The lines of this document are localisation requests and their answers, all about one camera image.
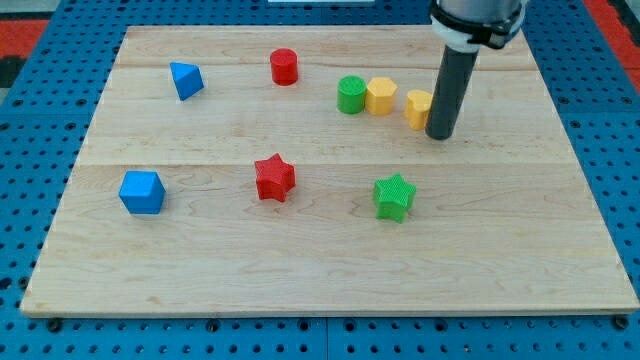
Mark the yellow hexagon block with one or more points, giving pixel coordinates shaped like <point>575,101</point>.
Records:
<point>380,96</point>

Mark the green star block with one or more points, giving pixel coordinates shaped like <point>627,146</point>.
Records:
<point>393,198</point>

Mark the green cylinder block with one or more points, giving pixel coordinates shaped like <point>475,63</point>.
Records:
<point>351,92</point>

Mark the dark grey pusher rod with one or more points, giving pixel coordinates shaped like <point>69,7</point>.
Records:
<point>453,78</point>

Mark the blue triangular block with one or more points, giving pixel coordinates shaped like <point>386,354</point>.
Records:
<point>187,79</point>

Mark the red star block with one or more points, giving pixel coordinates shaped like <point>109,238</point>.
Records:
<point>274,178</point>

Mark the red cylinder block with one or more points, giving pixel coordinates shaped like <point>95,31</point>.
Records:
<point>284,66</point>

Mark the blue cube block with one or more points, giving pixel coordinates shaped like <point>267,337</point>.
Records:
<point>142,192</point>

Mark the wooden board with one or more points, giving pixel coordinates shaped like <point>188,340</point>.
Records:
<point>502,223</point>

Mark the yellow heart block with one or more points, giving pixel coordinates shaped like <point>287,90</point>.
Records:
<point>417,108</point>

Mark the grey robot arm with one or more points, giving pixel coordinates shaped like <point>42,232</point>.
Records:
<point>466,26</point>

